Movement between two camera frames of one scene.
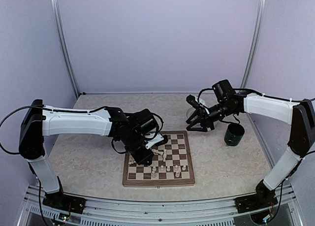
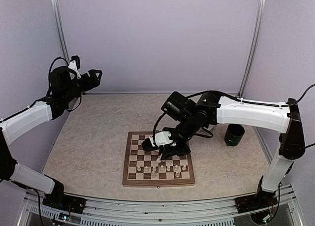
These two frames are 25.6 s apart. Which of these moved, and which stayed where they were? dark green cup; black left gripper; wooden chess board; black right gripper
Moved: black right gripper; black left gripper
Stayed: wooden chess board; dark green cup
